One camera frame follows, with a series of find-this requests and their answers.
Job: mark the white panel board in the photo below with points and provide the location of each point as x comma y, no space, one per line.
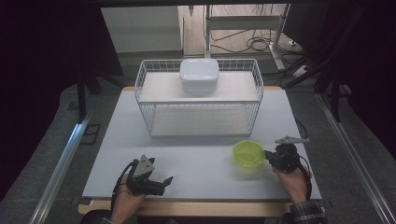
140,29

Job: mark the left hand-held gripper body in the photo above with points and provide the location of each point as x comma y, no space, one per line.
141,177

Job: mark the black stand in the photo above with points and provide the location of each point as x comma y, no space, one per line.
82,99
334,93

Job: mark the person's left hand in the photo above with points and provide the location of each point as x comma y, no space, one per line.
127,202

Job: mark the aluminium rail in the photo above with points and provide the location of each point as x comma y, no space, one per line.
59,168
355,155

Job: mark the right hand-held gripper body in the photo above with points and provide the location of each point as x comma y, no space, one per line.
286,157

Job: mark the dark curtain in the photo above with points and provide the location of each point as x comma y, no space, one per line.
46,62
361,62

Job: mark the green translucent plastic bowl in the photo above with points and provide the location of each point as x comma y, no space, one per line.
248,154

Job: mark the white metal desk frame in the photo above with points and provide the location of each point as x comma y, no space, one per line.
243,21

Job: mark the white lidded plastic box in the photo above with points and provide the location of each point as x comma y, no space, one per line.
199,73

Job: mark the white power strip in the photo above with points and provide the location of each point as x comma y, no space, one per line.
300,71

